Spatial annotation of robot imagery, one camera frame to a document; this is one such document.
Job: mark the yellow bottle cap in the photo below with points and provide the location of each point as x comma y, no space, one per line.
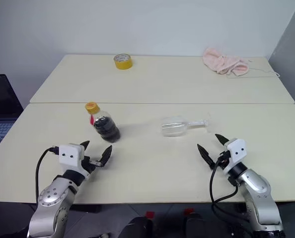
92,107

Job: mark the small red block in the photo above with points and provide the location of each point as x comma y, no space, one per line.
188,211
150,214

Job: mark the pink towel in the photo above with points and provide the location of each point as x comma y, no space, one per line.
222,62

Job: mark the yellow tape roll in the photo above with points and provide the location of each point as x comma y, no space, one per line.
124,63

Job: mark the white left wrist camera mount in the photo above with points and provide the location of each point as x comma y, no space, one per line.
69,156

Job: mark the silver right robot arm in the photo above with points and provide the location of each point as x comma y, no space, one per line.
258,188

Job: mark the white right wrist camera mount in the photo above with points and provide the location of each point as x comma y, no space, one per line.
237,151

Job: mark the dark liquid plastic bottle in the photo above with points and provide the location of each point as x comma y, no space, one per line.
107,129

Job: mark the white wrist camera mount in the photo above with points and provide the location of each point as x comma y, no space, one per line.
237,151
69,156

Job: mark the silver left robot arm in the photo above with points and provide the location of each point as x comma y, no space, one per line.
50,196

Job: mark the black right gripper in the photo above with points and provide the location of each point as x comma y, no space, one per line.
224,158

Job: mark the dark rounded shape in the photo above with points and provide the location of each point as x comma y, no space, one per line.
137,226
197,225

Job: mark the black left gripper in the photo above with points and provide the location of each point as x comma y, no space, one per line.
86,164

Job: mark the dark laptop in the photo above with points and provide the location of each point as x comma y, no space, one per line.
1,99

